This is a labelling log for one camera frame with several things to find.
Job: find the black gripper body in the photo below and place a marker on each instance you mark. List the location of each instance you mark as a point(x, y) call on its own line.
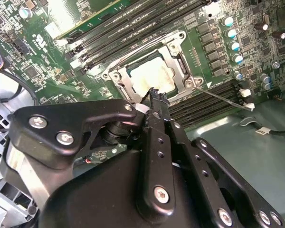
point(97, 202)

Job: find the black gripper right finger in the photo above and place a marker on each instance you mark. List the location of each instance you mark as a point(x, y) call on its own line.
point(199, 166)

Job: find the silver CPU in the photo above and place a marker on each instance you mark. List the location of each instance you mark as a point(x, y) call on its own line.
point(152, 73)

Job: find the metal socket cover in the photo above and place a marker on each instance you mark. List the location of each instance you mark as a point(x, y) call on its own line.
point(173, 58)

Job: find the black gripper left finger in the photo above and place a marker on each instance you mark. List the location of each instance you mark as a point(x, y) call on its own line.
point(61, 123)

